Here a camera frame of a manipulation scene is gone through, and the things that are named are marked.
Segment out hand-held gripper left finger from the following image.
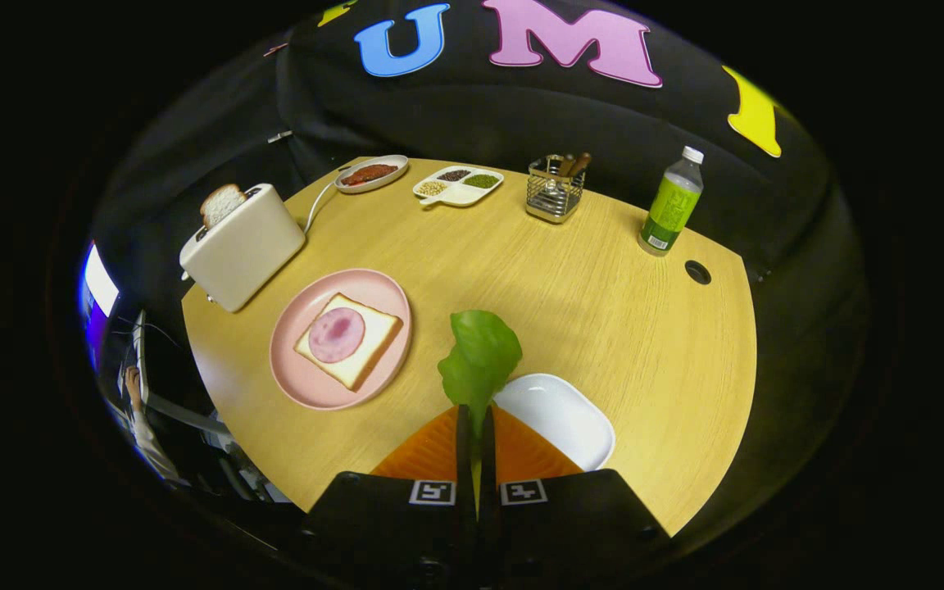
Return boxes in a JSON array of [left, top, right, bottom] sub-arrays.
[[302, 404, 477, 576]]

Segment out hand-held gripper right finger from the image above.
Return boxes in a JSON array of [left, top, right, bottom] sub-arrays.
[[479, 404, 671, 579]]

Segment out green lettuce leaf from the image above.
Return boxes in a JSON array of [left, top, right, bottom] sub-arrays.
[[438, 309, 524, 513]]

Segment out toasted bread slice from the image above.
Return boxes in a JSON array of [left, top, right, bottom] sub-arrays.
[[200, 184, 247, 229]]

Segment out white square plate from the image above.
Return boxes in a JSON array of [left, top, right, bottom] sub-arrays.
[[492, 373, 616, 472]]

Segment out white bread slice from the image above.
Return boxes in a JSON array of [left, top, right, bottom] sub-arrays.
[[293, 293, 404, 393]]

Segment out pink ham slice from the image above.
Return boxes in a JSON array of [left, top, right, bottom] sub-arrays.
[[308, 307, 366, 365]]

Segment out pink round plate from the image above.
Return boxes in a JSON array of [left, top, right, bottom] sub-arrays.
[[269, 268, 413, 411]]

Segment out white divided dish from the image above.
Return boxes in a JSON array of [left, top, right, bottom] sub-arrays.
[[412, 165, 506, 208]]

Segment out red meat piece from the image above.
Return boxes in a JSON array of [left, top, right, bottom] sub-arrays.
[[340, 163, 400, 188]]

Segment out white toaster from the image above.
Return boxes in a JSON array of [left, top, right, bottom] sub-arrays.
[[179, 183, 307, 314]]

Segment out beige round plate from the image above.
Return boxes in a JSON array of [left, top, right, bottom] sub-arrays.
[[334, 154, 410, 194]]

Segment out green label plastic bottle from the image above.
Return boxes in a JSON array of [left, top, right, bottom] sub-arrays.
[[638, 146, 705, 257]]

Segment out black backdrop cloth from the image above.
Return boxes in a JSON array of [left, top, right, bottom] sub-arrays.
[[95, 0, 866, 525]]

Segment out lit monitor screen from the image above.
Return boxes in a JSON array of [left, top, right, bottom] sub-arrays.
[[79, 242, 120, 370]]

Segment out metal wire basket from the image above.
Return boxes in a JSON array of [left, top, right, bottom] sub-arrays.
[[525, 154, 587, 225]]

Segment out white toaster cable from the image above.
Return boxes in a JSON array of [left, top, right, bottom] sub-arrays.
[[305, 179, 342, 234]]

